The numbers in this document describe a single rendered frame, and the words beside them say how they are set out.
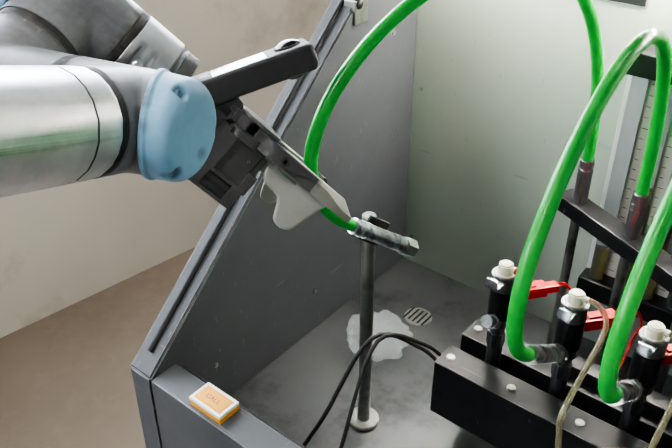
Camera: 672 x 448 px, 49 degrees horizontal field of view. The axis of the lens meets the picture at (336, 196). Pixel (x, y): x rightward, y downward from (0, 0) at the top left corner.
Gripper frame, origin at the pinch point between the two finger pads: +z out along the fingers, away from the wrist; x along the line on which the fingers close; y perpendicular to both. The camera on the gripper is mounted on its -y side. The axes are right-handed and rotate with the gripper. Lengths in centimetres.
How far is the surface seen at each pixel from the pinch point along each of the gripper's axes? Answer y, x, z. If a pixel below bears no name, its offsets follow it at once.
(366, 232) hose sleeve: 1.0, -2.0, 6.2
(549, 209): -11.2, 19.1, 6.5
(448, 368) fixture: 7.0, -1.1, 25.2
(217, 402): 26.6, -4.8, 7.7
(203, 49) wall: 2, -185, 5
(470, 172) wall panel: -14.1, -31.9, 27.4
